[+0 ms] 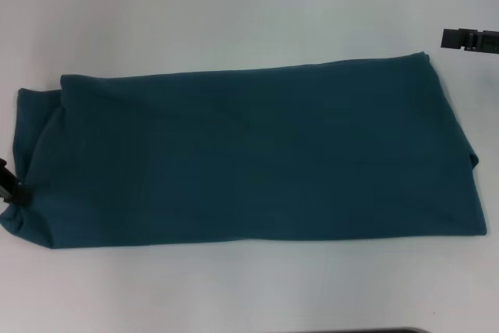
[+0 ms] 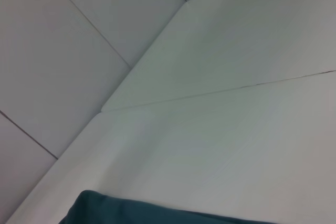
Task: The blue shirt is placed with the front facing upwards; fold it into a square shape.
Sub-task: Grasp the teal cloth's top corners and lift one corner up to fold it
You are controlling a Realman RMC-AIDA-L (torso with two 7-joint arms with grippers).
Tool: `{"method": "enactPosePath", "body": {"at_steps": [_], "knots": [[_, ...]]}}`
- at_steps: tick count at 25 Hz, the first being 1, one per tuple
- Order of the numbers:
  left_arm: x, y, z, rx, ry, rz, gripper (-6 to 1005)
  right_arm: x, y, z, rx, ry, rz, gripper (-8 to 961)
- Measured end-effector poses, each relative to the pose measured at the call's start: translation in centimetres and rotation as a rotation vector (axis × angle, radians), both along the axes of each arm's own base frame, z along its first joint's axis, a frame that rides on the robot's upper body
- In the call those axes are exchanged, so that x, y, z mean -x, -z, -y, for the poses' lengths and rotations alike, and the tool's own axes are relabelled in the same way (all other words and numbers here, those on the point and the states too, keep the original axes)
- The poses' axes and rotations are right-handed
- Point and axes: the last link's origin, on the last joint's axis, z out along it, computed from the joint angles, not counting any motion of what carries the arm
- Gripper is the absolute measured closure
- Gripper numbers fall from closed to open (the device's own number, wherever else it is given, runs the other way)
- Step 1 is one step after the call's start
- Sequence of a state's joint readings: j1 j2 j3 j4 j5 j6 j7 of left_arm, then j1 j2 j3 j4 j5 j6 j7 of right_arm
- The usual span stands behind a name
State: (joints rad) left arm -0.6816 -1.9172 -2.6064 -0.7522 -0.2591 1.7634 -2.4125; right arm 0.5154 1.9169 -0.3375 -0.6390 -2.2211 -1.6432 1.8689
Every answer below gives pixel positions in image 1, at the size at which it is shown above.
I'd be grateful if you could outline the teal FREE print T-shirt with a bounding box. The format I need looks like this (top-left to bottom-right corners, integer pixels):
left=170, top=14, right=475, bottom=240
left=0, top=51, right=489, bottom=250

